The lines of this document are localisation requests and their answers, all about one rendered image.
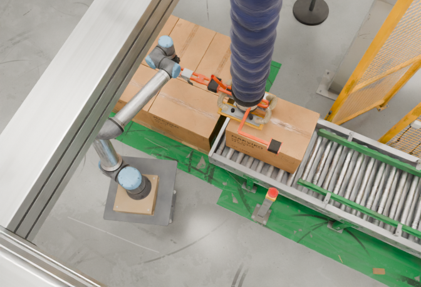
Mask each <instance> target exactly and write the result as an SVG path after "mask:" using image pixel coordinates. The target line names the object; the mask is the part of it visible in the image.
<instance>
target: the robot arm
mask: <svg viewBox="0 0 421 287"><path fill-rule="evenodd" d="M145 61H146V63H147V64H148V65H149V66H150V67H151V68H152V69H156V68H158V69H159V71H158V72H157V73H156V74H155V75H154V76H153V77H152V78H151V79H150V80H149V81H148V82H147V83H146V84H145V85H144V86H143V88H142V89H141V90H140V91H139V92H138V93H137V94H136V95H135V96H134V97H133V98H132V99H131V100H130V101H129V102H128V103H127V104H126V105H125V106H124V107H123V108H122V109H121V110H120V111H119V112H118V113H117V114H116V115H115V116H114V117H109V118H108V119H107V120H106V122H105V123H104V125H103V126H102V128H101V130H100V131H99V133H98V135H97V136H96V138H95V139H94V141H93V143H92V146H93V147H94V149H95V150H96V152H97V154H98V156H99V157H100V160H99V163H98V167H99V168H100V170H101V171H102V172H104V173H105V174H106V175H108V176H109V177H110V178H112V179H113V180H114V181H115V182H117V183H118V184H120V185H121V186H122V187H123V188H124V189H126V192H127V194H128V196H129V197H130V198H132V199H134V200H142V199H144V198H146V197H147V196H148V195H149V193H150V191H151V189H152V185H151V182H150V180H149V179H148V178H147V177H146V176H144V175H142V174H141V173H140V172H139V171H138V170H137V169H136V168H134V167H132V166H130V165H129V164H127V163H126V162H125V161H124V160H123V159H122V157H121V155H120V154H119V153H117V152H115V149H114V148H113V145H112V143H111V141H110V139H113V138H116V137H118V136H120V135H121V134H122V133H123V132H124V127H125V126H126V125H127V124H128V123H129V122H130V121H131V119H132V118H133V117H134V116H135V115H136V114H137V113H138V112H139V111H140V110H141V109H142V108H143V107H144V106H145V105H146V104H147V103H148V102H149V101H150V100H151V99H152V98H153V97H154V96H155V95H156V94H157V93H158V91H159V90H160V89H161V88H162V87H163V86H164V85H165V84H166V83H167V82H168V81H169V80H170V79H171V78H177V77H178V76H179V74H180V71H181V67H180V65H179V63H180V58H179V57H177V55H176V52H175V48H174V42H173V40H172V38H171V37H170V36H167V35H164V36H161V37H160V38H159V40H158V45H157V46H156V47H155V48H154V49H153V50H152V51H151V52H150V53H149V54H148V55H147V57H146V58H145Z"/></svg>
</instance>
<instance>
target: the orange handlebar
mask: <svg viewBox="0 0 421 287"><path fill-rule="evenodd" d="M192 75H194V76H197V78H193V77H190V80H193V81H196V83H199V84H201V85H205V86H207V84H208V83H206V82H205V81H204V80H207V81H209V80H210V78H208V77H206V76H205V75H201V74H198V73H194V72H193V73H192ZM222 84H223V83H222ZM223 85H224V86H225V87H226V88H228V89H230V90H231V86H229V85H226V84H223ZM219 91H221V92H224V93H226V94H228V95H231V96H232V94H231V92H230V91H227V90H224V89H222V88H219ZM262 102H264V103H266V105H263V104H261V103H259V104H257V106H259V107H262V108H267V107H268V106H269V101H267V100H265V99H262ZM250 110H251V108H248V109H247V110H246V112H245V114H244V116H243V119H242V121H241V123H240V125H239V128H238V129H237V132H238V134H240V135H242V136H245V137H247V138H250V139H252V140H255V141H257V142H259V143H262V144H264V145H268V144H269V142H267V141H265V140H262V139H260V138H257V137H255V136H252V135H249V134H248V133H245V132H242V131H241V129H242V127H243V125H244V122H245V121H246V118H247V116H248V114H249V112H250Z"/></svg>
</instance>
